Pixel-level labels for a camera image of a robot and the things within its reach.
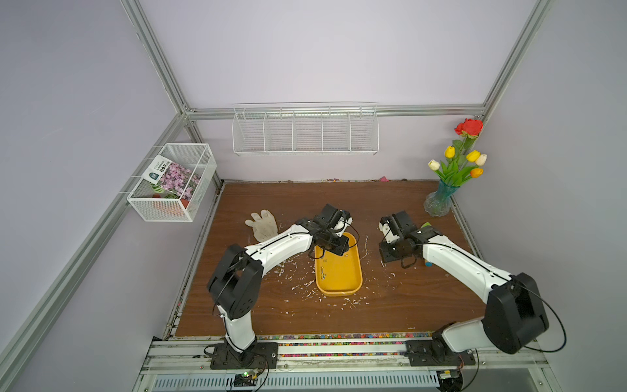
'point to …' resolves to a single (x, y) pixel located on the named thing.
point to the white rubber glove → (264, 226)
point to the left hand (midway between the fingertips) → (346, 248)
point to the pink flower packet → (171, 180)
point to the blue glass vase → (438, 203)
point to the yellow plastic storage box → (337, 275)
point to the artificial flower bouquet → (461, 164)
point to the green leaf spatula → (426, 224)
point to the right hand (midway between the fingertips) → (383, 250)
